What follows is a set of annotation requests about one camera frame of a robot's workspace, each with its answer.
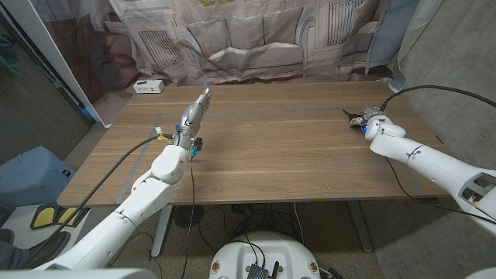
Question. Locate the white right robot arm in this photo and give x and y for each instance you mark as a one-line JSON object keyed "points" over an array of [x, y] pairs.
{"points": [[426, 162]]}

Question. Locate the person leg in blue jeans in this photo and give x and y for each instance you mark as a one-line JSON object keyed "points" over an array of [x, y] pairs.
{"points": [[11, 260]]}

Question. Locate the printed sofa backdrop curtain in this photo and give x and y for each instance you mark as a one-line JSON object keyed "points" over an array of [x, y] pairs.
{"points": [[248, 38]]}

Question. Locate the white table leg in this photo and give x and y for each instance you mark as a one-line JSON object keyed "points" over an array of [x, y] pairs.
{"points": [[159, 240]]}

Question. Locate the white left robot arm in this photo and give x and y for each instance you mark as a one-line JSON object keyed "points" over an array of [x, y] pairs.
{"points": [[147, 197]]}

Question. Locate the black rubber air blower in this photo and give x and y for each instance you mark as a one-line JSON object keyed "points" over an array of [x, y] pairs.
{"points": [[352, 114]]}

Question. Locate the black antenna device on torso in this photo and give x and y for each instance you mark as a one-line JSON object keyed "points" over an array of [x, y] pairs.
{"points": [[257, 271]]}

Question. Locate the black plug on floor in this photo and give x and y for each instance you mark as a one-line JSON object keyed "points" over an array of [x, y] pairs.
{"points": [[331, 274]]}

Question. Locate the white round robot torso base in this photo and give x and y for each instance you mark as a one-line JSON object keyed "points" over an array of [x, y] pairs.
{"points": [[271, 252]]}

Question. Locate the grey table leg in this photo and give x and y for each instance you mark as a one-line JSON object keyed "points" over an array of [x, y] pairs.
{"points": [[360, 228]]}

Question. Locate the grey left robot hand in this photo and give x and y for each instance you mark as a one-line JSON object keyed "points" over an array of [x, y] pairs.
{"points": [[191, 118]]}

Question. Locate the black round floor fan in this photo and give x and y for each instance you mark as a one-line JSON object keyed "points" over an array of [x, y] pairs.
{"points": [[182, 217]]}

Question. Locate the white floor mat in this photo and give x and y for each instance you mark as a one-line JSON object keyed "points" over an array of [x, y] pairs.
{"points": [[19, 221]]}

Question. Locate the yellow black foot pedal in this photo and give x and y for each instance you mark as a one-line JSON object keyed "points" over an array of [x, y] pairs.
{"points": [[69, 216], [43, 217]]}

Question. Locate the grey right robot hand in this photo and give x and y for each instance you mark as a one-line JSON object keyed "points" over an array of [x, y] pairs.
{"points": [[372, 112]]}

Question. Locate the black power adapter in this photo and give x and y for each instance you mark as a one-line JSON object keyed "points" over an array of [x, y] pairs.
{"points": [[240, 228]]}

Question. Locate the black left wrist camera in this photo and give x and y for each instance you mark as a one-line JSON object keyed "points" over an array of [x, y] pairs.
{"points": [[197, 144]]}

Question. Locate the white partition panel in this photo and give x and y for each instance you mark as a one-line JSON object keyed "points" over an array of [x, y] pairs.
{"points": [[46, 42]]}

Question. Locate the white robot chest edge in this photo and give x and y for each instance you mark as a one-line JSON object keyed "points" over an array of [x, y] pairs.
{"points": [[77, 274]]}

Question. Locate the blue plastic bin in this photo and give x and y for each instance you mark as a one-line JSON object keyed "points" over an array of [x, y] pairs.
{"points": [[31, 178]]}

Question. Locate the white power strip box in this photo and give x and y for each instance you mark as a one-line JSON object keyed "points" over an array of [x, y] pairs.
{"points": [[148, 86]]}

